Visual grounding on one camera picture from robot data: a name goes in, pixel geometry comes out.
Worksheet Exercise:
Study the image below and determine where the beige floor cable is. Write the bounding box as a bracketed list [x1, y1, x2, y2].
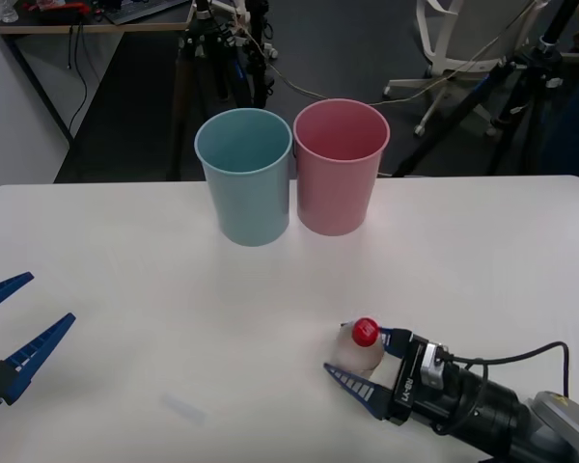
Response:
[231, 13, 537, 108]

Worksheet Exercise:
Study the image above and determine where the dark desk with wooden edge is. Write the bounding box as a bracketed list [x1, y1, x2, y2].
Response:
[0, 0, 197, 146]

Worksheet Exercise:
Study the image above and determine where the black hanging cable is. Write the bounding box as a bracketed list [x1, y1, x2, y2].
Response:
[66, 22, 90, 139]

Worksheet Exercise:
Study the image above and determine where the white office chair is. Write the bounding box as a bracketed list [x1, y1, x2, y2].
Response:
[382, 0, 547, 139]

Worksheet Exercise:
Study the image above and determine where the clear bottle with red cap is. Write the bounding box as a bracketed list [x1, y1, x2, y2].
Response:
[331, 316, 385, 378]

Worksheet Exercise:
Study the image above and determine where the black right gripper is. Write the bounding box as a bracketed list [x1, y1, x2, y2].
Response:
[322, 326, 470, 433]

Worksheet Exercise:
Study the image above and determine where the black keyboard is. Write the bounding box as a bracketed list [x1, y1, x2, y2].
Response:
[103, 0, 190, 26]

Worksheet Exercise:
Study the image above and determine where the black tripod with blue clamps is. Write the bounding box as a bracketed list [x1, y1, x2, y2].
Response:
[390, 0, 579, 177]

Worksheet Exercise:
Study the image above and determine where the red tool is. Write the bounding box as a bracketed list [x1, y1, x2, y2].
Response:
[21, 0, 91, 16]

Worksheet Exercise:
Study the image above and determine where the pink plastic bin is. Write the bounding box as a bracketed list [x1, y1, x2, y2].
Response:
[292, 98, 391, 237]

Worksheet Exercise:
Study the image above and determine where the pale blue plastic bin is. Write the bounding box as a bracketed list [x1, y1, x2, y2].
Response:
[194, 107, 292, 248]

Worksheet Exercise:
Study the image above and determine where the black tripod with brown leg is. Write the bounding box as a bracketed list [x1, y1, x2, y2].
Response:
[171, 0, 277, 182]

